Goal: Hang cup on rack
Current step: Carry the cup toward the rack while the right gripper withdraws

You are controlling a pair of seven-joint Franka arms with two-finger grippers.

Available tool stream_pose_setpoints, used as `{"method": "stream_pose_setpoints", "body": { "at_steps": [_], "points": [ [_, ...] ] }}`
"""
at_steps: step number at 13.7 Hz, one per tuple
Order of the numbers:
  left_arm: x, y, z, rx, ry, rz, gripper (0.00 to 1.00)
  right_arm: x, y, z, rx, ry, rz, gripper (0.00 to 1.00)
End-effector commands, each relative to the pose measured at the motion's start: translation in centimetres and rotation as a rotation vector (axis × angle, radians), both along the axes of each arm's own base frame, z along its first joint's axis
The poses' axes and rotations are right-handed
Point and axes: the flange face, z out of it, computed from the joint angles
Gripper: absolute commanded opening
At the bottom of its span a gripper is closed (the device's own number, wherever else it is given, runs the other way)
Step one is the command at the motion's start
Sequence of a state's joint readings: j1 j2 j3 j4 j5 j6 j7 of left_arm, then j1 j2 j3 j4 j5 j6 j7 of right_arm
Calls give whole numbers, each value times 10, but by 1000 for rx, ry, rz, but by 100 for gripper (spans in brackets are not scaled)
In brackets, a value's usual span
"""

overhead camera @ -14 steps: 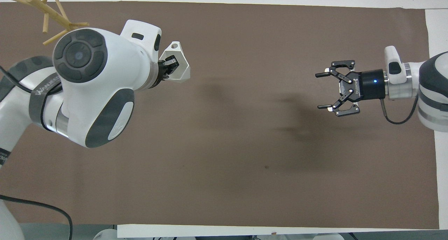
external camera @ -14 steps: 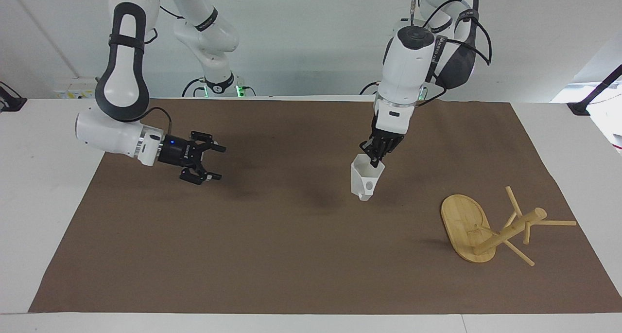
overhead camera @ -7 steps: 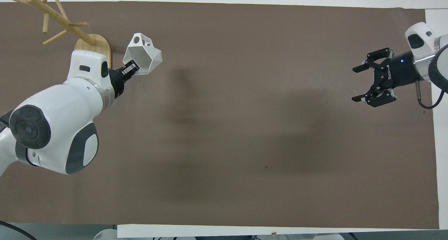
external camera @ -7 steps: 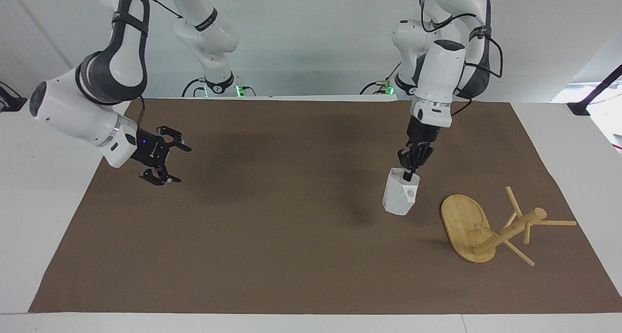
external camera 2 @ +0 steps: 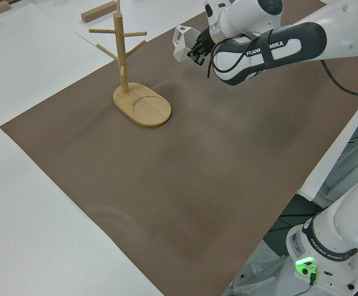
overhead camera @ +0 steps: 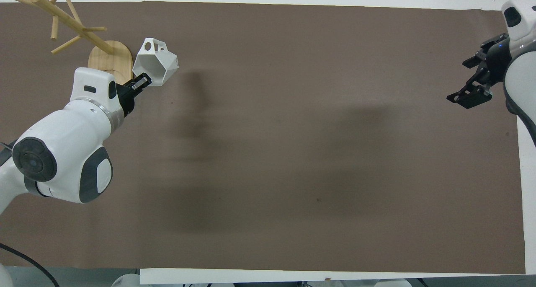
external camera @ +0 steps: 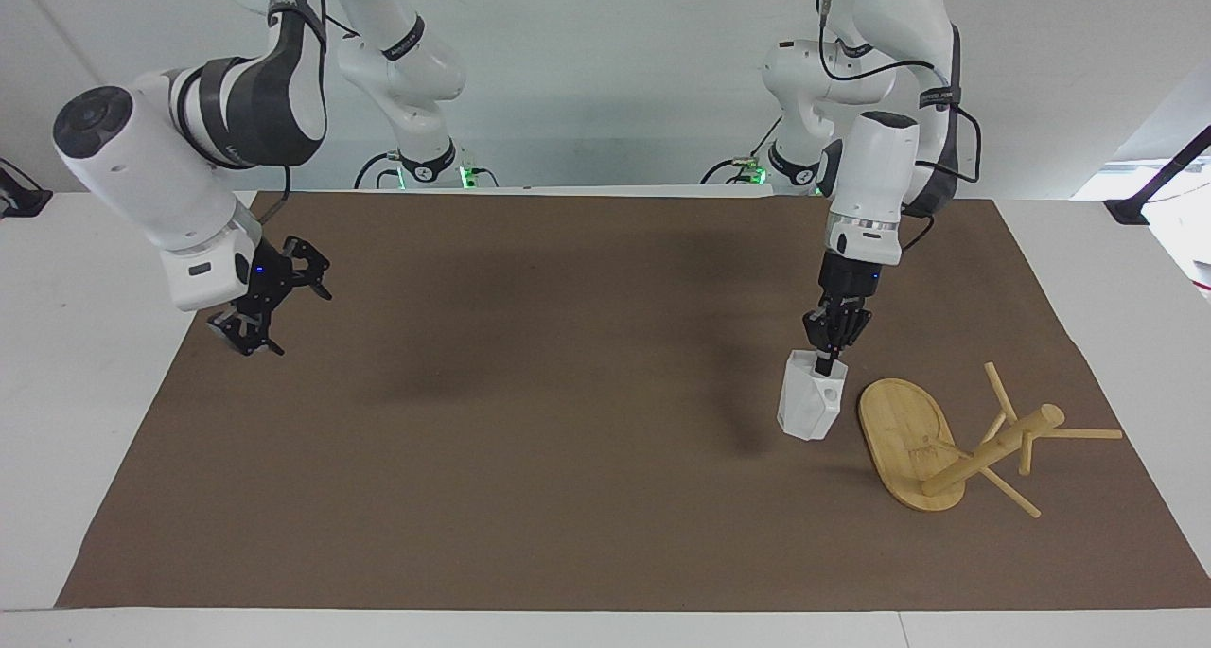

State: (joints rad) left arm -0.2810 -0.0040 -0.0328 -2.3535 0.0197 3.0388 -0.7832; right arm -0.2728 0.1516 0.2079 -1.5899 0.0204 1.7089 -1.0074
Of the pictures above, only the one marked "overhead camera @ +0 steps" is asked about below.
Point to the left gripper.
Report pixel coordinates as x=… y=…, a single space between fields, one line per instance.
x=125 y=100

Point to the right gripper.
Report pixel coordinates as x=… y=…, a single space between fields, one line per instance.
x=497 y=60

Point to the white faceted cup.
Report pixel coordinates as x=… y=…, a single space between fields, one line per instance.
x=157 y=67

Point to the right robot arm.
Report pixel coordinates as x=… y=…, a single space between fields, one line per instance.
x=521 y=31

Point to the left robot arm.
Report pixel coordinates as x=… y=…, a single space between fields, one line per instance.
x=67 y=140

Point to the wooden cup rack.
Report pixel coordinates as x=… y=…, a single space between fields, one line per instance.
x=109 y=57

